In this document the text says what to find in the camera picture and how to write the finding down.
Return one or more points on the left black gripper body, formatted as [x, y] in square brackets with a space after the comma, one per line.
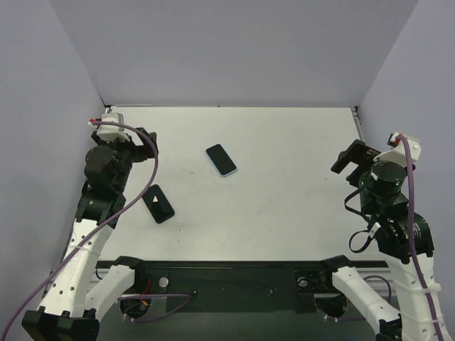
[143, 146]

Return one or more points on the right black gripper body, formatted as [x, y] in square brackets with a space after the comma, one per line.
[354, 158]

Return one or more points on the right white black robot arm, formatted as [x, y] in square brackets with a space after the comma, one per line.
[384, 183]

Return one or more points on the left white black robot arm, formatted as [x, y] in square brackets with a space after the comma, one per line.
[71, 310]

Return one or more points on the phone in light blue case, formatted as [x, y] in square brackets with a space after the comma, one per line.
[221, 160]

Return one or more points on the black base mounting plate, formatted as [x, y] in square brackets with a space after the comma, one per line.
[242, 286]

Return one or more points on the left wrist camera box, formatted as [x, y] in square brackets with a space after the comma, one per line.
[110, 133]

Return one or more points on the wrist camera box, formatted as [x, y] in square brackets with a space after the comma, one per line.
[398, 153]
[110, 133]

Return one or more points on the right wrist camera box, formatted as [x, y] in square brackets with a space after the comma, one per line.
[398, 153]

